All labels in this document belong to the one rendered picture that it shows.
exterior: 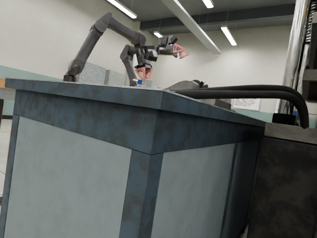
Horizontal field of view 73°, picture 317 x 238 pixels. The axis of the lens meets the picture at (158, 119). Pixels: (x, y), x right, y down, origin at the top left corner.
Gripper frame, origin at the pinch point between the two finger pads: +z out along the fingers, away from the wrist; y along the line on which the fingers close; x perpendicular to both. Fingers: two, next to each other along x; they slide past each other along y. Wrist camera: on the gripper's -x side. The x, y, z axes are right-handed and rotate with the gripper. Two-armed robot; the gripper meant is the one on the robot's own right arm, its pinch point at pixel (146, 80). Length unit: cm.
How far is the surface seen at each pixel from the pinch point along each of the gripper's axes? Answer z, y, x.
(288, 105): 34, 4, -68
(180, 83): 11.7, -7.7, -26.6
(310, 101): 35, 47, -76
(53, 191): 44, -73, -14
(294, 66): 18, 6, -74
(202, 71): -182, 718, 244
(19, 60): -230, 140, 486
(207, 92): 24, -36, -50
